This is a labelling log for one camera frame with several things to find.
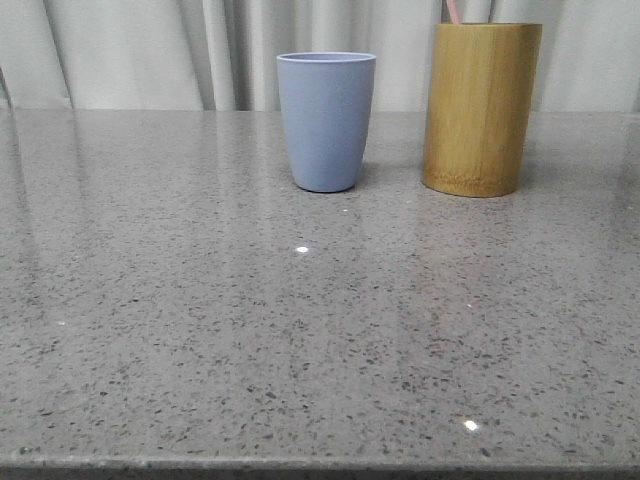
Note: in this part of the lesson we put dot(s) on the blue plastic cup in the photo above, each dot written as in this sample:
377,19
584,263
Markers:
325,100

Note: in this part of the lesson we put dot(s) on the bamboo wooden cylinder holder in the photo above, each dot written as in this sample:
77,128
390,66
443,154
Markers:
482,82

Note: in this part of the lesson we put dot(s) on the grey pleated curtain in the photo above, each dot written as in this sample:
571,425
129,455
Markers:
220,55

